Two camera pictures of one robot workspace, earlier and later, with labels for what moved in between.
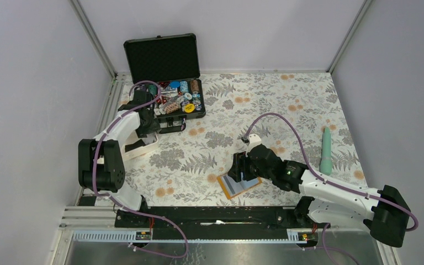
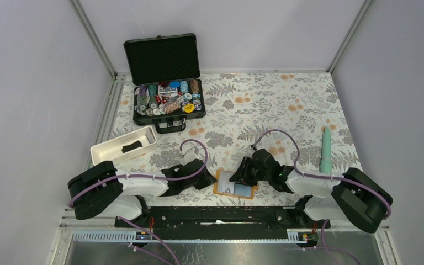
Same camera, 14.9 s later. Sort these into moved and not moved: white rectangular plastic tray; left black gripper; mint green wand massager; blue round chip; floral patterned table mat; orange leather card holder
Moved: orange leather card holder; left black gripper
Not moved: white rectangular plastic tray; floral patterned table mat; mint green wand massager; blue round chip
